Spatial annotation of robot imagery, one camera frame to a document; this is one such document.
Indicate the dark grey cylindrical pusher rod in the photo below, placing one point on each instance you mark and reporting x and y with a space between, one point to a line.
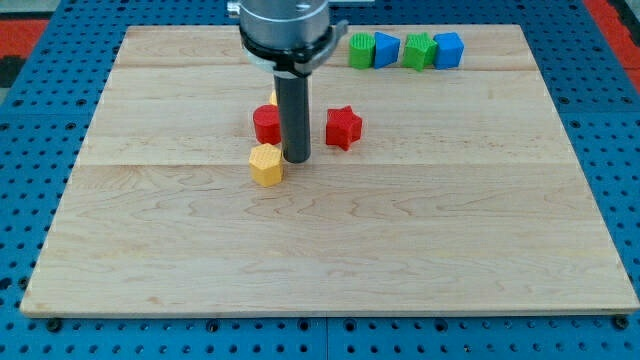
293 106

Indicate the yellow hexagon block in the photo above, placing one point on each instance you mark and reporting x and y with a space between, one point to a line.
265 163

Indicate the red circle block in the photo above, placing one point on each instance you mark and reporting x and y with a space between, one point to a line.
267 124

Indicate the green circle block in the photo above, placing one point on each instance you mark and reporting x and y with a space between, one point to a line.
361 50

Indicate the yellow block behind rod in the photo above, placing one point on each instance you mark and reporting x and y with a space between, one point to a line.
273 98

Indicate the red star block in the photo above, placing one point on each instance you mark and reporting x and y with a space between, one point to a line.
343 127

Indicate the blue triangle block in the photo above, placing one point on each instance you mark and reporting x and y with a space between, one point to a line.
386 49

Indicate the green star block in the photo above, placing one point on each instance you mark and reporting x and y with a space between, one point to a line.
419 51

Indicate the blue cube block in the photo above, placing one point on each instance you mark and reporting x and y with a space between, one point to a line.
450 50

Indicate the light wooden board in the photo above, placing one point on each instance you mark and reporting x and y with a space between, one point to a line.
463 196

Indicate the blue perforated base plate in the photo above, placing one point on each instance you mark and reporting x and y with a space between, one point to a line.
45 116

